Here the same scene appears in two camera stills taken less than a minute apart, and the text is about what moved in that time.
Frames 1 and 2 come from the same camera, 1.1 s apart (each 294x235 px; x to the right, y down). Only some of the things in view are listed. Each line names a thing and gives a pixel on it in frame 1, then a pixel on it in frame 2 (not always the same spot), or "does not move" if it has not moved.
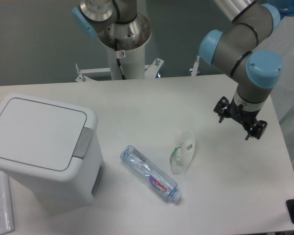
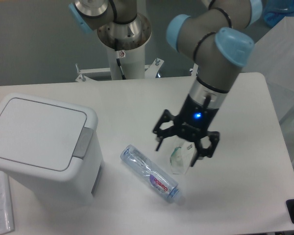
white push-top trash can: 52,148 does not move
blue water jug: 288,8 does not move
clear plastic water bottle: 151,172 does not move
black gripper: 243,117 -> 192,123
